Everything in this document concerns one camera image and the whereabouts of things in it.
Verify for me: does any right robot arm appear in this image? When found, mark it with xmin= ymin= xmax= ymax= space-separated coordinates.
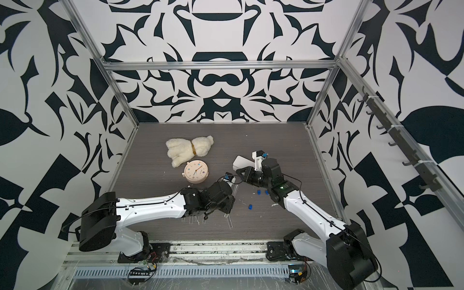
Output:
xmin=233 ymin=156 xmax=382 ymax=290

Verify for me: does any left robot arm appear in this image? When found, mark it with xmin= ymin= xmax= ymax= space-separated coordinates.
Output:
xmin=78 ymin=178 xmax=238 ymax=262

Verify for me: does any pink round alarm clock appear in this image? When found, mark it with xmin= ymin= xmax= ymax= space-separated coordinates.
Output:
xmin=182 ymin=160 xmax=209 ymax=184

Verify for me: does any white rectangular box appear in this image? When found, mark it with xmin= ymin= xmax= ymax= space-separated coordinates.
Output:
xmin=233 ymin=155 xmax=254 ymax=170

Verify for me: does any cream plush dog toy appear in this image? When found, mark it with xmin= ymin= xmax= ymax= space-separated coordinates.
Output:
xmin=166 ymin=135 xmax=214 ymax=168

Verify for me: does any right electronics board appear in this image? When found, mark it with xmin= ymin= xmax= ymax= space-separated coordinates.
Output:
xmin=285 ymin=261 xmax=312 ymax=285

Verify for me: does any electronics board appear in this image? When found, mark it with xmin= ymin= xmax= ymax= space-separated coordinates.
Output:
xmin=126 ymin=262 xmax=158 ymax=286
xmin=285 ymin=261 xmax=312 ymax=285

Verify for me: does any left electronics board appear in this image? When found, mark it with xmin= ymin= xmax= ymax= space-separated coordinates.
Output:
xmin=126 ymin=262 xmax=158 ymax=286

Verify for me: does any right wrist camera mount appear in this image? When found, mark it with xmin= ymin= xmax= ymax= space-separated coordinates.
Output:
xmin=252 ymin=151 xmax=268 ymax=171

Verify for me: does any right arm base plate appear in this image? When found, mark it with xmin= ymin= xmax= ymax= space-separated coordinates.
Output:
xmin=265 ymin=240 xmax=314 ymax=262

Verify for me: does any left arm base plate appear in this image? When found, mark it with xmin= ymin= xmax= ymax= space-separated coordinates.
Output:
xmin=117 ymin=242 xmax=172 ymax=264

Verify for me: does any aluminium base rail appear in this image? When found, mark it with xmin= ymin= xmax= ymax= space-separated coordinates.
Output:
xmin=61 ymin=239 xmax=327 ymax=269

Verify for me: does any wall hook rack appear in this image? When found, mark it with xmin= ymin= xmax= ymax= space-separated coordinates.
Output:
xmin=358 ymin=87 xmax=443 ymax=192

